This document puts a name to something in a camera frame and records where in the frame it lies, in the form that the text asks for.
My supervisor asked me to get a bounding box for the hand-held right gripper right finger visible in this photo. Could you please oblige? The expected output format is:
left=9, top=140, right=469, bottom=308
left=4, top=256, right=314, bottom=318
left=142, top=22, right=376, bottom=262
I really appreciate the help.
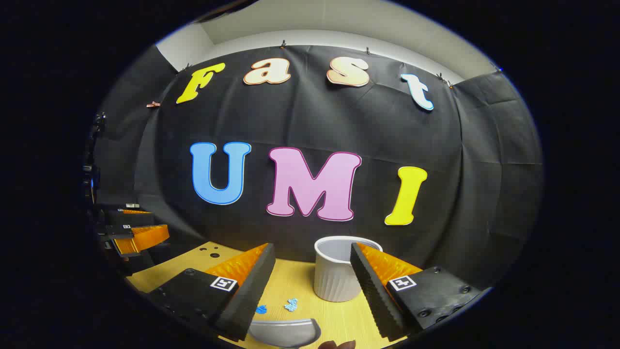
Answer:
left=350, top=242, right=481, bottom=342

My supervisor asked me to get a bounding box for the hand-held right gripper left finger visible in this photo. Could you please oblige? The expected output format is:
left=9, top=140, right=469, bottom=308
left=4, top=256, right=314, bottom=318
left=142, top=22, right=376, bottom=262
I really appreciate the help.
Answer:
left=145, top=242, right=276, bottom=342

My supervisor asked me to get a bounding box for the white ribbed garbage bin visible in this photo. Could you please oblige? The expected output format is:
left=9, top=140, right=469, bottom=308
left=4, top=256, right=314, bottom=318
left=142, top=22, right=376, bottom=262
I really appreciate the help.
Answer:
left=314, top=236, right=383, bottom=302

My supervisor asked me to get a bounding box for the grey dustpan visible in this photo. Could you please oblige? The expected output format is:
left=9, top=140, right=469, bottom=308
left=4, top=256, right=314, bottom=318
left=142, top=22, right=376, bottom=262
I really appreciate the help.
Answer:
left=248, top=318, right=322, bottom=349

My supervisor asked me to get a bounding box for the wooden desktop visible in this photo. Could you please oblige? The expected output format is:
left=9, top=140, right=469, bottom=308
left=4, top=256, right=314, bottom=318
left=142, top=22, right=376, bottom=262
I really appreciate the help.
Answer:
left=126, top=241, right=412, bottom=349

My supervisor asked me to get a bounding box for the black tripod stand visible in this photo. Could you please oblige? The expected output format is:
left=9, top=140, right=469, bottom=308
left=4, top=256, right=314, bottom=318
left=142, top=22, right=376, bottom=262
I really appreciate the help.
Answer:
left=82, top=112, right=106, bottom=204

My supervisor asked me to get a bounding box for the black backdrop cloth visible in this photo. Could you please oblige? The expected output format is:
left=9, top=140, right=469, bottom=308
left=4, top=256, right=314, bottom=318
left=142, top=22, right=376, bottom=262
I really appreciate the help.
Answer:
left=92, top=45, right=545, bottom=291

